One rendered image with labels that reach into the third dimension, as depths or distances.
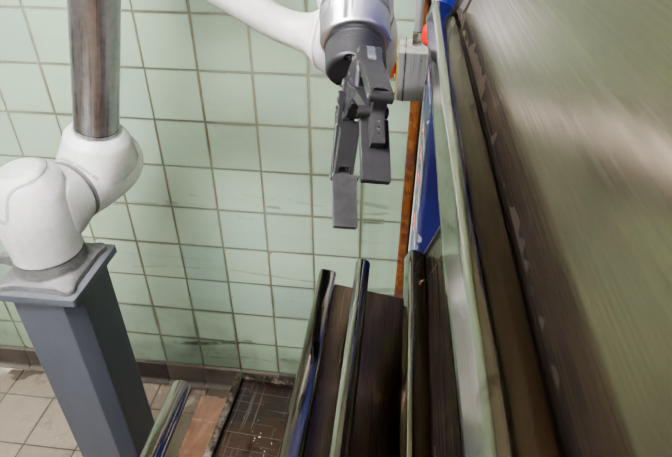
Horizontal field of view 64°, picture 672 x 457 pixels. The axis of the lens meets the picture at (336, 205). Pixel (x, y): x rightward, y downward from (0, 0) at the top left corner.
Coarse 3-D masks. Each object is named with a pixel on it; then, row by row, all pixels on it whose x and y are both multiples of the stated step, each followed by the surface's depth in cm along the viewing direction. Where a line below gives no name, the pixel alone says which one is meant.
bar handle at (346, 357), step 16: (368, 272) 57; (352, 288) 55; (352, 304) 53; (352, 320) 51; (352, 336) 49; (352, 352) 48; (352, 368) 46; (352, 384) 45; (352, 400) 44; (336, 416) 43; (352, 416) 43; (336, 432) 41; (352, 432) 42; (336, 448) 40
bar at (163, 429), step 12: (180, 384) 80; (168, 396) 78; (180, 396) 79; (168, 408) 77; (180, 408) 78; (156, 420) 75; (168, 420) 75; (156, 432) 73; (168, 432) 74; (156, 444) 72; (168, 444) 74; (144, 456) 71; (156, 456) 71
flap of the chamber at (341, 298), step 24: (336, 288) 62; (336, 312) 59; (384, 312) 61; (336, 336) 57; (384, 336) 58; (336, 360) 54; (360, 360) 55; (384, 360) 55; (336, 384) 52; (360, 384) 52; (384, 384) 53; (312, 408) 49; (360, 408) 50; (384, 408) 50; (312, 432) 47; (360, 432) 48; (384, 432) 48; (312, 456) 45; (360, 456) 46; (384, 456) 46
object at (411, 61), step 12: (408, 48) 105; (420, 48) 105; (408, 60) 104; (420, 60) 104; (396, 72) 106; (408, 72) 105; (420, 72) 105; (396, 84) 107; (408, 84) 106; (420, 84) 106; (396, 96) 108; (408, 96) 108; (420, 96) 108
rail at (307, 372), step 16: (320, 272) 61; (320, 288) 59; (320, 304) 57; (320, 320) 55; (320, 336) 54; (304, 352) 52; (320, 352) 52; (304, 368) 50; (304, 384) 49; (304, 400) 47; (288, 416) 46; (304, 416) 46; (288, 432) 45; (304, 432) 45; (288, 448) 43; (304, 448) 44
